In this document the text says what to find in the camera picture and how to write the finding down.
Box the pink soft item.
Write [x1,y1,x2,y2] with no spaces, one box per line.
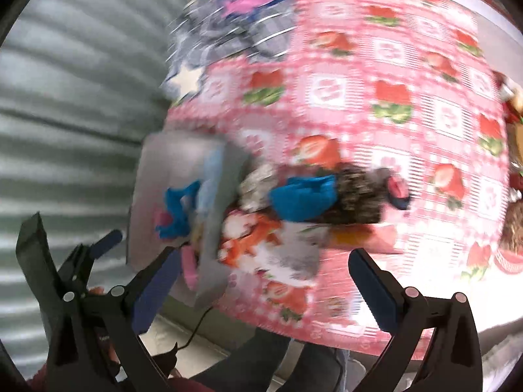
[181,244,198,291]

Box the blue twisted cloth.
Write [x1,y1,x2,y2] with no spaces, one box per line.
[155,180,201,240]

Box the light blue fluffy cloth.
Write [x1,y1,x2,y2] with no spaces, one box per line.
[196,148,223,223]

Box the leopard print scrunchie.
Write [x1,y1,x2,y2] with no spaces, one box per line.
[318,163,392,225]

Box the blue sequin cloth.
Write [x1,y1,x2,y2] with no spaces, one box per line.
[269,174,338,222]

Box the white storage box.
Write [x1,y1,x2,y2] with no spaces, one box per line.
[127,130,251,310]

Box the white polka dot cloth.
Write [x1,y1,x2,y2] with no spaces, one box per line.
[239,163,278,212]

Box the red strawberry checkered tablecloth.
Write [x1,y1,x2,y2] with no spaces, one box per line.
[167,0,522,354]

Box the grey plaid star blanket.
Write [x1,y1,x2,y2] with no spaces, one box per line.
[161,0,296,102]

